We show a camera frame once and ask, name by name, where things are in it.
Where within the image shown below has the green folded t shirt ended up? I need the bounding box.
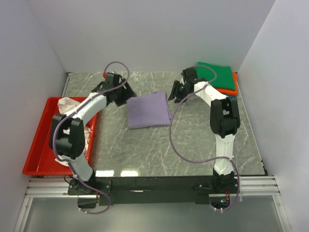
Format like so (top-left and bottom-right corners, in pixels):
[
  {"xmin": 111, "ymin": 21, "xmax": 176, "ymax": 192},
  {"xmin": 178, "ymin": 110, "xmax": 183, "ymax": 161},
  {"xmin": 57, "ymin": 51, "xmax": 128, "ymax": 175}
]
[{"xmin": 195, "ymin": 62, "xmax": 236, "ymax": 90}]

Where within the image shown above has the orange folded t shirt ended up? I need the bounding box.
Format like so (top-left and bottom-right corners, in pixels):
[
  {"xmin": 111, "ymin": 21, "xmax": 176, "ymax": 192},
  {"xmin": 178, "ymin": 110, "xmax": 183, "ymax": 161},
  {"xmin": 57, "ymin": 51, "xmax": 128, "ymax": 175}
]
[{"xmin": 216, "ymin": 72, "xmax": 239, "ymax": 96}]

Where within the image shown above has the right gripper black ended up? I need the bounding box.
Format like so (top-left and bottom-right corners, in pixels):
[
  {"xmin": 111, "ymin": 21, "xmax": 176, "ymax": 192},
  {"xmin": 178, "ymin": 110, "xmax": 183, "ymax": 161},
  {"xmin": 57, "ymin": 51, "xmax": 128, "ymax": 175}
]
[{"xmin": 168, "ymin": 80, "xmax": 191, "ymax": 104}]

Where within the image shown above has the blue folded t shirt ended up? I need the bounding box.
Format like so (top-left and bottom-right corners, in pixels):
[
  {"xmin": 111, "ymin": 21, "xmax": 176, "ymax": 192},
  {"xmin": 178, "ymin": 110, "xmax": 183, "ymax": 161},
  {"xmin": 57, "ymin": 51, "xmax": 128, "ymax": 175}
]
[{"xmin": 227, "ymin": 95, "xmax": 237, "ymax": 99}]

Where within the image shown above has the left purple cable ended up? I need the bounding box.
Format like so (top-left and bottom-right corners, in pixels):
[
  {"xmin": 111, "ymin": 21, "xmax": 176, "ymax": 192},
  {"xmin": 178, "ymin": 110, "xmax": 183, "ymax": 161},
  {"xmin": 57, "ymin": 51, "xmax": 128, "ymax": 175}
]
[{"xmin": 52, "ymin": 61, "xmax": 131, "ymax": 216}]

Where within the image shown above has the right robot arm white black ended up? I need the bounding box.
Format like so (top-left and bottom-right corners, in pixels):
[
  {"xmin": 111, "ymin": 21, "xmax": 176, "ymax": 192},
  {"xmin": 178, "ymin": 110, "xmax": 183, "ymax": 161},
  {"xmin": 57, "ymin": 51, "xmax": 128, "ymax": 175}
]
[{"xmin": 168, "ymin": 65, "xmax": 240, "ymax": 193}]

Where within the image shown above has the black base beam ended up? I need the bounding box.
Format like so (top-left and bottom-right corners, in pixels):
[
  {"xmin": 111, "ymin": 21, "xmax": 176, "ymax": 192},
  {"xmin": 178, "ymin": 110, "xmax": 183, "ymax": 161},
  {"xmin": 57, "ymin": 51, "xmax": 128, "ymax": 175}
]
[{"xmin": 67, "ymin": 175, "xmax": 241, "ymax": 210}]

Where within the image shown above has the white t shirt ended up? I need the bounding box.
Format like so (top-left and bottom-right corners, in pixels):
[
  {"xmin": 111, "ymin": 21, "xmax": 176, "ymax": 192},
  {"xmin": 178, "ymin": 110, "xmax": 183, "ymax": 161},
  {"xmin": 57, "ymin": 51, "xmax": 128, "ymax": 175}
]
[{"xmin": 50, "ymin": 98, "xmax": 97, "ymax": 170}]

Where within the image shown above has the red plastic bin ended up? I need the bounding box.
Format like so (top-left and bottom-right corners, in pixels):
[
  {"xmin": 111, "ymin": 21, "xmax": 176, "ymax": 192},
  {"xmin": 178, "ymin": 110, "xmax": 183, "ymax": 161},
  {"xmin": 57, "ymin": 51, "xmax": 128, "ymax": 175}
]
[{"xmin": 23, "ymin": 97, "xmax": 98, "ymax": 175}]

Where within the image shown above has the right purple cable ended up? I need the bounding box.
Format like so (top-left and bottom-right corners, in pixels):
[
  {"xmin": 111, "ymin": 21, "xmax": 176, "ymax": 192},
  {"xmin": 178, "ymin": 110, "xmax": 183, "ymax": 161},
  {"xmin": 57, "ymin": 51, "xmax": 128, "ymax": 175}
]
[{"xmin": 169, "ymin": 65, "xmax": 242, "ymax": 211}]

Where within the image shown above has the purple cable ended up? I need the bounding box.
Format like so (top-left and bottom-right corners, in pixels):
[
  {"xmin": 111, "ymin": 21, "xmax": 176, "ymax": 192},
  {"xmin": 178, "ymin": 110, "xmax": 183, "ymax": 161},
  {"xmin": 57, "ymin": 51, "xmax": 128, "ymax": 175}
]
[
  {"xmin": 169, "ymin": 65, "xmax": 242, "ymax": 211},
  {"xmin": 52, "ymin": 61, "xmax": 131, "ymax": 216}
]

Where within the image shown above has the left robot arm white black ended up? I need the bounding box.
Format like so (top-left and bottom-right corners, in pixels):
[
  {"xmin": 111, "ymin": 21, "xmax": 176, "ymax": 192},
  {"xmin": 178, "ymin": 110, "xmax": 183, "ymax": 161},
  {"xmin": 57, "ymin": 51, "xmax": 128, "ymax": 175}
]
[{"xmin": 49, "ymin": 72, "xmax": 136, "ymax": 194}]

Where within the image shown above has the purple t shirt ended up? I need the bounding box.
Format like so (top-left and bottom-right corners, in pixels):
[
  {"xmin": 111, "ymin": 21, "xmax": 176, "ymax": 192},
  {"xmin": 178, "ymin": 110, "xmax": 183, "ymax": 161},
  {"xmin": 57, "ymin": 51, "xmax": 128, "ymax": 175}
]
[{"xmin": 127, "ymin": 91, "xmax": 171, "ymax": 129}]

